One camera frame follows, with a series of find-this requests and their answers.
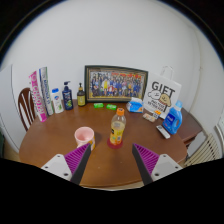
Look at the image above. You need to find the flat round red coaster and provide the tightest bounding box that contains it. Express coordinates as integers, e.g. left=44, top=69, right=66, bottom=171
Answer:
left=106, top=138, right=124, bottom=150

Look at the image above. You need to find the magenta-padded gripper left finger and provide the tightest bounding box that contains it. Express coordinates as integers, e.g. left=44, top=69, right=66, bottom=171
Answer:
left=40, top=142, right=93, bottom=186

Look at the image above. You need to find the pink mug with orange dots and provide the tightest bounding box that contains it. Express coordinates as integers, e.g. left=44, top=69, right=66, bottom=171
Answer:
left=73, top=126, right=96, bottom=152

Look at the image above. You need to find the blue detergent bottle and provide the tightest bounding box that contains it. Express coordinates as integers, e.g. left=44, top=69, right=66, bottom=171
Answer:
left=162, top=100, right=184, bottom=136

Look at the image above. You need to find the white blue-capped lotion bottle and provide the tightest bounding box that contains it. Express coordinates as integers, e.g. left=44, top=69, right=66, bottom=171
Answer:
left=51, top=87, right=65, bottom=114

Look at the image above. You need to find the white paper gift bag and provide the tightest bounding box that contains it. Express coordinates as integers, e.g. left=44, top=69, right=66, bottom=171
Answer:
left=143, top=65, right=183, bottom=120

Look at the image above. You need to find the orange-capped juice bottle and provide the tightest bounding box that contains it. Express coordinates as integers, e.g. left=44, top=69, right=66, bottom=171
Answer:
left=109, top=107, right=127, bottom=147

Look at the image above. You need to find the long pink wrap box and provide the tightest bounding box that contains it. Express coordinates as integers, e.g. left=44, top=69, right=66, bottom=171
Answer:
left=27, top=70, right=48, bottom=123

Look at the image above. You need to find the wooden chair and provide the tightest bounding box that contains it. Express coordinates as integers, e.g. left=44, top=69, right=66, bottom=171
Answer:
left=17, top=87, right=37, bottom=132

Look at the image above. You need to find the small beige snack packet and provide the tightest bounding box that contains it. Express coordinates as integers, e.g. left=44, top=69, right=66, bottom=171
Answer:
left=142, top=112, right=157, bottom=123

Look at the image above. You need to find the dark blue pump bottle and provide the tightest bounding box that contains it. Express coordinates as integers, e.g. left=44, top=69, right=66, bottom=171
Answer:
left=61, top=80, right=74, bottom=111

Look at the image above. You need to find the white remote control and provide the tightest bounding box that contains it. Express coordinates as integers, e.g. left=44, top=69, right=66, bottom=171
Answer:
left=155, top=124, right=171, bottom=140

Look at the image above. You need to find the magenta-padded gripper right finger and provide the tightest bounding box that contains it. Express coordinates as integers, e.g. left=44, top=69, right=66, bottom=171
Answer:
left=132, top=143, right=184, bottom=186

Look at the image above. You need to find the brown yellow-labelled pump bottle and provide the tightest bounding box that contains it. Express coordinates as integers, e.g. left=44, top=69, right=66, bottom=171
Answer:
left=76, top=82, right=87, bottom=108

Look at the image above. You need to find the long green-white wrap box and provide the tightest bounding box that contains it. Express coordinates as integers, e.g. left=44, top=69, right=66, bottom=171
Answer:
left=38, top=66, right=55, bottom=117

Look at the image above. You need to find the white radiator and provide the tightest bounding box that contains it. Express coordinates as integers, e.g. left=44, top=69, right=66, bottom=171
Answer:
left=183, top=133, right=221, bottom=167

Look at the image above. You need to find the puzzle cube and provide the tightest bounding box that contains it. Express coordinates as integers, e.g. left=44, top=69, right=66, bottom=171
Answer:
left=152, top=109, right=162, bottom=120

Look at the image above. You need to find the framed group photo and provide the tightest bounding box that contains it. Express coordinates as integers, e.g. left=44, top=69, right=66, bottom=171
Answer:
left=83, top=64, right=149, bottom=103

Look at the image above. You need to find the blue tissue pack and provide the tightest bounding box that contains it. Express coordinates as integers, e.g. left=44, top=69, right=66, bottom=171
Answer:
left=125, top=97, right=144, bottom=114

